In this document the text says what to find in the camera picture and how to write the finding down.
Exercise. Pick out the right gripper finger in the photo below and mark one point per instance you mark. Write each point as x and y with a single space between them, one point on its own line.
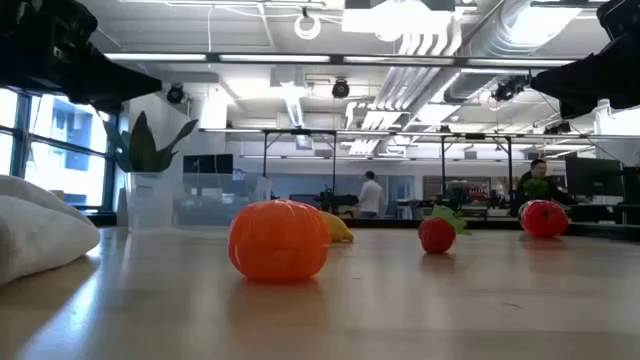
580 100
570 75

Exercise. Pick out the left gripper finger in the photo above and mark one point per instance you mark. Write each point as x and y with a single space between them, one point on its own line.
115 75
110 100

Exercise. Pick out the red toy apple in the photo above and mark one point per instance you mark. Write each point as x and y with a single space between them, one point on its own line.
544 219

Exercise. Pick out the red toy strawberry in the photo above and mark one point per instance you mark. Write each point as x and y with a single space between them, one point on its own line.
436 236

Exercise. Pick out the orange toy fruit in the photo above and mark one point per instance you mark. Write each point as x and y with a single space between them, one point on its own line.
279 240

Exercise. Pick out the yellow toy banana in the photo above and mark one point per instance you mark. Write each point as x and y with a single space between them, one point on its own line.
341 230

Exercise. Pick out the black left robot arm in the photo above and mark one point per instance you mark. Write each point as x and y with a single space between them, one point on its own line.
10 45

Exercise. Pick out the green plant in white pot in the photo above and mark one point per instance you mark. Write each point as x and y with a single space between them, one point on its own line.
142 145

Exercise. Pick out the black ceiling spotlight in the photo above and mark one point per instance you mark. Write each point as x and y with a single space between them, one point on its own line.
175 94
341 88

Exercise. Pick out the black computer monitor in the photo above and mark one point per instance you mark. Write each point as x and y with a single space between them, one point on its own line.
632 185
595 176
207 164

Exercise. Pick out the person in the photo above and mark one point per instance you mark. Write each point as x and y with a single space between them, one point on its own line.
539 170
371 197

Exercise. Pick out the large window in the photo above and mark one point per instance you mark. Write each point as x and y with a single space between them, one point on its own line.
70 175

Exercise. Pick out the small green background plant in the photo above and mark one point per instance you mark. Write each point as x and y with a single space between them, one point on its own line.
536 189

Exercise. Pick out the white checked cloth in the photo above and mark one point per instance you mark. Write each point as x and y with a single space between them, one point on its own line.
40 235

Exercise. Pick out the long overhead light bar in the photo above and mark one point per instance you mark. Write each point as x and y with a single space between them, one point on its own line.
275 58

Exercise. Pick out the black ceiling camera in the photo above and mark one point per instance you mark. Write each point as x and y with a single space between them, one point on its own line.
507 89

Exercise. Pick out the silver ventilation duct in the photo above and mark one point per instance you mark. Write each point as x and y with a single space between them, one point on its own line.
500 30

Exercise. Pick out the black aluminium table frame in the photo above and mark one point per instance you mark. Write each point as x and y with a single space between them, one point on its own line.
500 223

